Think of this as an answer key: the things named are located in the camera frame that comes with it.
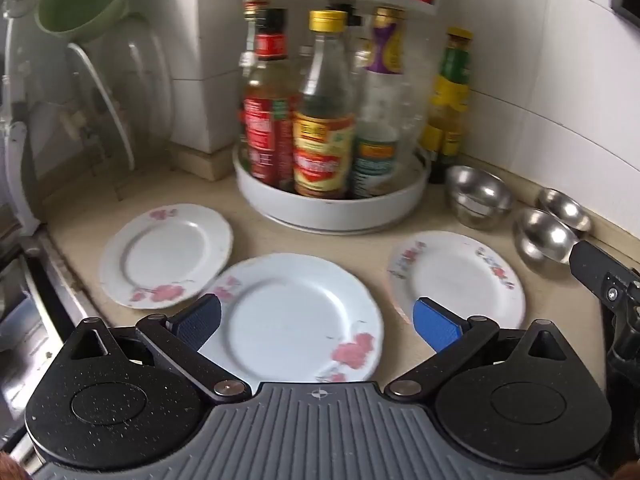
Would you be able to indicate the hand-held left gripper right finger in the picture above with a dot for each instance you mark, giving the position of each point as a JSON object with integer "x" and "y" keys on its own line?
{"x": 436, "y": 326}

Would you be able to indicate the medium steel bowl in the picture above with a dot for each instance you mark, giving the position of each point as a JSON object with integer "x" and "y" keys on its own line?
{"x": 545, "y": 237}

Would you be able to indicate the small steel bowl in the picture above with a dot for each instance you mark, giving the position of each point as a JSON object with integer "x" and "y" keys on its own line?
{"x": 562, "y": 210}

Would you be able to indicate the green plastic bowl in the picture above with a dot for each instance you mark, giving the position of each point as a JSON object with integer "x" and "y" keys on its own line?
{"x": 82, "y": 0}

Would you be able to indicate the small multicolour floral white plate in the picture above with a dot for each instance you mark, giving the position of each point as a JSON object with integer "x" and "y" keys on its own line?
{"x": 457, "y": 275}

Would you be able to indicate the yellow label oil bottle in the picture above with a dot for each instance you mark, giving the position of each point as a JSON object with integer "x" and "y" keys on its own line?
{"x": 447, "y": 105}

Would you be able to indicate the red label sauce bottle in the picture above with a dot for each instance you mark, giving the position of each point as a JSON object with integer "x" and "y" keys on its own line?
{"x": 267, "y": 125}

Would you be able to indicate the small pink floral white plate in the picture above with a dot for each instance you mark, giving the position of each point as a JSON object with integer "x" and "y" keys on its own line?
{"x": 162, "y": 252}

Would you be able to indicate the large steel bowl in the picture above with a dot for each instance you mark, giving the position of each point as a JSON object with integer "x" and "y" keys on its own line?
{"x": 477, "y": 195}

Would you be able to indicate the yellow cap vinegar bottle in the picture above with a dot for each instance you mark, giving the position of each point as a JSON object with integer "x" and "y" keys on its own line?
{"x": 322, "y": 125}

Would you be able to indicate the purple label clear bottle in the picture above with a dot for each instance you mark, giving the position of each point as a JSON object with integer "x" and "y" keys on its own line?
{"x": 382, "y": 125}

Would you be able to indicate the steel stove top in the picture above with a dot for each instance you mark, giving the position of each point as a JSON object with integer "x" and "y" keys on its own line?
{"x": 30, "y": 310}

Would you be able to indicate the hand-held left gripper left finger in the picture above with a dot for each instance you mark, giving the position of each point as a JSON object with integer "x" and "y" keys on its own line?
{"x": 197, "y": 321}

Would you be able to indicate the white rotating condiment rack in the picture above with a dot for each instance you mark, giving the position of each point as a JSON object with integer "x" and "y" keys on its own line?
{"x": 330, "y": 212}

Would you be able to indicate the clear glass lid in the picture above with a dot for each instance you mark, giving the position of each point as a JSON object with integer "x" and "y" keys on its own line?
{"x": 150, "y": 80}

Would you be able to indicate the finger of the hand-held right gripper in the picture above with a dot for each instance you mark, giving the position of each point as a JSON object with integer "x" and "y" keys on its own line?
{"x": 592, "y": 270}

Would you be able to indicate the white dish rack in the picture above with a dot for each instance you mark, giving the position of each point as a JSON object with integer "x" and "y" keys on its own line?
{"x": 15, "y": 160}

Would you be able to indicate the large floral white plate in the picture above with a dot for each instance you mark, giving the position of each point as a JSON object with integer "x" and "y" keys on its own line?
{"x": 295, "y": 317}

